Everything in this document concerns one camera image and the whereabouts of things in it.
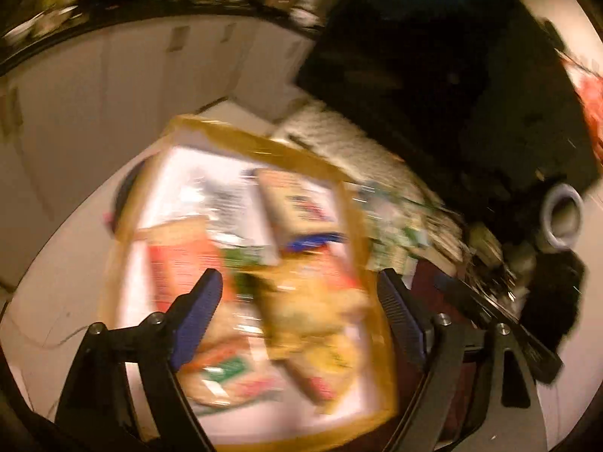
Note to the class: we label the white lower kitchen cabinets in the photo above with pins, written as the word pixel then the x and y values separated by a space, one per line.
pixel 94 103

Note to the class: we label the gold cardboard box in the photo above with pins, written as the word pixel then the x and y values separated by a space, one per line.
pixel 264 146

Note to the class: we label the black floor fan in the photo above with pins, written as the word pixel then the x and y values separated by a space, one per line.
pixel 123 193

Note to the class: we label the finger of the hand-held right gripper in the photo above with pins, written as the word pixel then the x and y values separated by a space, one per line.
pixel 494 315

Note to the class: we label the pile of green packets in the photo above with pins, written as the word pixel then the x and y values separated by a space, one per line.
pixel 400 235

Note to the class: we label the green red label cracker packet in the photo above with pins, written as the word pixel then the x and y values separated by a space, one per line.
pixel 226 372

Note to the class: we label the white grey snack packet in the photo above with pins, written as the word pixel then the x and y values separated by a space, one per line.
pixel 221 202

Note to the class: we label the yellow snack bag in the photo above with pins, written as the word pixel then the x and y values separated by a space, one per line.
pixel 306 306

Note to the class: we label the black computer monitor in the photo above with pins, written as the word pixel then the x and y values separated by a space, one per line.
pixel 447 80

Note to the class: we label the white keyboard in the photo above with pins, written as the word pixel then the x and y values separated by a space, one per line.
pixel 339 141

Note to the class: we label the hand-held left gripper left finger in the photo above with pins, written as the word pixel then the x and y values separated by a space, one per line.
pixel 193 320

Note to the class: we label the black kitchen countertop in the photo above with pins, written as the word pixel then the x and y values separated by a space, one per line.
pixel 141 12

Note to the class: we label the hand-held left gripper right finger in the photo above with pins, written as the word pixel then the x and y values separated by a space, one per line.
pixel 405 320

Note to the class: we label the yellow label cracker packet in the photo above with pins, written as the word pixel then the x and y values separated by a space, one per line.
pixel 325 367

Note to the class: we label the green round-cookie packet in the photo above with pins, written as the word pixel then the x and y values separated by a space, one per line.
pixel 297 202

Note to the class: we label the red plastic bag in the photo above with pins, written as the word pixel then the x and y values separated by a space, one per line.
pixel 592 103

